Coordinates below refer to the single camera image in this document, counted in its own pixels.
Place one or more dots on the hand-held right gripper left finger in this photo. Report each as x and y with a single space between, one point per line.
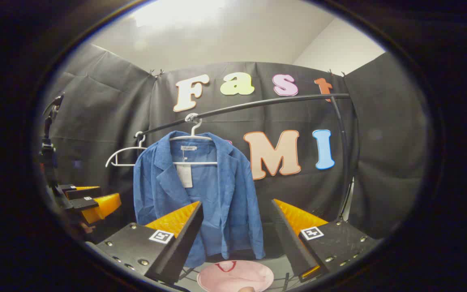
185 243

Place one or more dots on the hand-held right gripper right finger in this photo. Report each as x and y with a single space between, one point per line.
288 239

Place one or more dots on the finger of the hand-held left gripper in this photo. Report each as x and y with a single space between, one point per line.
83 202
71 190

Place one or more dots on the white plastic hanger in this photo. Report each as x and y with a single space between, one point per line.
121 151

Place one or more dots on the white hanger with taped hook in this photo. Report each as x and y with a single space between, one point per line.
194 129

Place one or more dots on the black metal clothes rack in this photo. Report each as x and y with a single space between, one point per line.
258 104

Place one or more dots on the black backdrop cloth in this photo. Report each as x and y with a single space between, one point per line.
112 101

